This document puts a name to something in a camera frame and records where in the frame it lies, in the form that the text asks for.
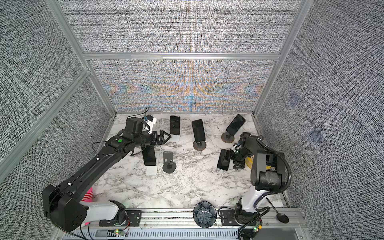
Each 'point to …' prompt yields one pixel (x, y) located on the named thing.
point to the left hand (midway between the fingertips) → (165, 137)
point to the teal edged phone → (224, 159)
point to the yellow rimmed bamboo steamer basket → (249, 161)
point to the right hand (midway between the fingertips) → (229, 163)
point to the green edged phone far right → (235, 125)
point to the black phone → (149, 155)
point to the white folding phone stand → (151, 170)
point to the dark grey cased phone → (198, 130)
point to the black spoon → (281, 217)
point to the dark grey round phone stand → (169, 166)
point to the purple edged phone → (175, 125)
